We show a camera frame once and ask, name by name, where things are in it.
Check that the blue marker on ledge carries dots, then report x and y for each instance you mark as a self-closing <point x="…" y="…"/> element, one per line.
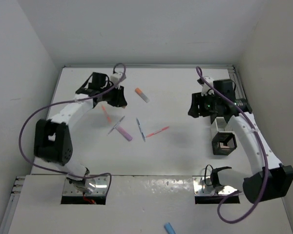
<point x="169" y="229"/>

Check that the black hexagonal mesh container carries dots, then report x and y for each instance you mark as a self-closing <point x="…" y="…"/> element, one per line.
<point x="227" y="138"/>

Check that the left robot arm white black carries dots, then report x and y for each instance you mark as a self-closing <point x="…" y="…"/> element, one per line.
<point x="52" y="136"/>

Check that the orange cap clear tube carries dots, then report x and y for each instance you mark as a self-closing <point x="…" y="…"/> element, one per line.
<point x="142" y="95"/>

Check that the blue white pen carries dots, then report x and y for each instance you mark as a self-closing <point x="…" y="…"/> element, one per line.
<point x="141" y="130"/>

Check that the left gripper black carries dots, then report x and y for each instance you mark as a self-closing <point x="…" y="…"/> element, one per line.
<point x="119" y="100"/>

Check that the metal base plate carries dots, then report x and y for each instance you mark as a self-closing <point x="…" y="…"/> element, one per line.
<point x="202" y="189"/>
<point x="94" y="186"/>

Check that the dark blue clear pen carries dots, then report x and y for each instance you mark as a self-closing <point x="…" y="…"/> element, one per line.
<point x="116" y="125"/>

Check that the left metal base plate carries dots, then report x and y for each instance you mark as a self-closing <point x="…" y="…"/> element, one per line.
<point x="94" y="186"/>

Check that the white slotted container near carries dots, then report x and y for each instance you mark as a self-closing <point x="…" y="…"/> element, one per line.
<point x="219" y="125"/>

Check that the purple highlighter marker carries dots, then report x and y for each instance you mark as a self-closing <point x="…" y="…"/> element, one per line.
<point x="124" y="133"/>

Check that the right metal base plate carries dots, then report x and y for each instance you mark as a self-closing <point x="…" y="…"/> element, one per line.
<point x="202" y="189"/>

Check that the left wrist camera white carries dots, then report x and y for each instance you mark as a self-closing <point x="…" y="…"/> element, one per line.
<point x="115" y="77"/>

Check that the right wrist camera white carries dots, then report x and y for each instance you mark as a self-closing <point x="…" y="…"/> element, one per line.
<point x="206" y="83"/>

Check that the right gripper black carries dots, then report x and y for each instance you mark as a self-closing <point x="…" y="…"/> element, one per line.
<point x="197" y="99"/>

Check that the orange pen left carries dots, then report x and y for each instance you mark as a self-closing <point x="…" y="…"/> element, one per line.
<point x="106" y="114"/>

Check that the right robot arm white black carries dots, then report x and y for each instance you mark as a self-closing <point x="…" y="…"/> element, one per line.
<point x="232" y="120"/>

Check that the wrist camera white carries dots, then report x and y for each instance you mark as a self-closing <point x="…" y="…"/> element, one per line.
<point x="206" y="83"/>
<point x="115" y="77"/>

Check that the red orange pen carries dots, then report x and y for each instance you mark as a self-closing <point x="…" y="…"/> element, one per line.
<point x="156" y="132"/>

